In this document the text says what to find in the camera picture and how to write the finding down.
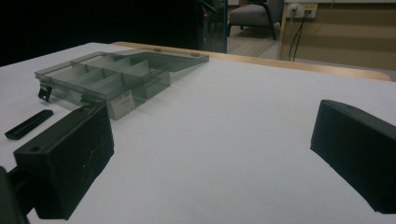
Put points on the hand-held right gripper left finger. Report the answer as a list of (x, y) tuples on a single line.
[(67, 161)]

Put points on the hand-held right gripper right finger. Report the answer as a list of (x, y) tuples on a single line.
[(358, 149)]

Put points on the black plastic bar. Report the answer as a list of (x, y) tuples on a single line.
[(28, 124)]

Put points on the clear plastic compartment box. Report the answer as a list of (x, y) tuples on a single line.
[(106, 79)]

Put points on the white table cloth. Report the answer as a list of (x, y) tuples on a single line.
[(211, 140)]

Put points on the grey armchair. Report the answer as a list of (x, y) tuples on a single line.
[(255, 15)]

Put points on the dark metal stand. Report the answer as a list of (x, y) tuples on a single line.
[(214, 25)]

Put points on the white wall socket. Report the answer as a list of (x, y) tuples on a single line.
[(303, 10)]

